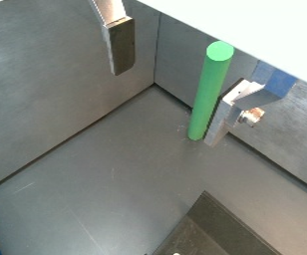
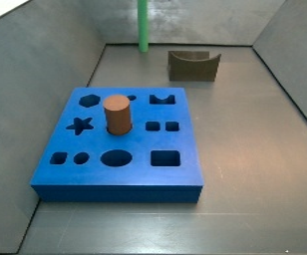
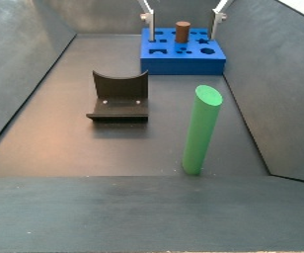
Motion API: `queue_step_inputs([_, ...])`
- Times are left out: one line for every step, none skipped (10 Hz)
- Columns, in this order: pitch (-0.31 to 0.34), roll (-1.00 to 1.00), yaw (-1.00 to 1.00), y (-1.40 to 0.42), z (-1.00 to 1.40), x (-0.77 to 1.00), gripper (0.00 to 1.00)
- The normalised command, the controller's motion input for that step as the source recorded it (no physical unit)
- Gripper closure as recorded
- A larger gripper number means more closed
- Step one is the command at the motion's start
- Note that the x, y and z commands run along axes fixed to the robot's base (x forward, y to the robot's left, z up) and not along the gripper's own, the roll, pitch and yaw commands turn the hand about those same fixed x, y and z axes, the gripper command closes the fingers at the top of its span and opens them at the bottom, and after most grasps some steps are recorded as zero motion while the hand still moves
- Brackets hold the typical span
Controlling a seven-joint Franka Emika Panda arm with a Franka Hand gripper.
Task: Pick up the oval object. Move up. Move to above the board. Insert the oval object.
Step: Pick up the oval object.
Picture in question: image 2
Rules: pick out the green oval peg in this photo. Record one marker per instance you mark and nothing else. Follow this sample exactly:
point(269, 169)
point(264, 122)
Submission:
point(143, 25)

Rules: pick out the blue foam shape board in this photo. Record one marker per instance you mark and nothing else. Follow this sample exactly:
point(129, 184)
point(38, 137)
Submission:
point(147, 165)

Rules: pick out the brown cylinder peg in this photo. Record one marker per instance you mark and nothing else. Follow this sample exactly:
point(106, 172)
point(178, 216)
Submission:
point(118, 114)

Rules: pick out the dark olive curved block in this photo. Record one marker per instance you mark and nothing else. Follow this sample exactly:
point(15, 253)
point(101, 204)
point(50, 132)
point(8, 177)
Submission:
point(192, 66)

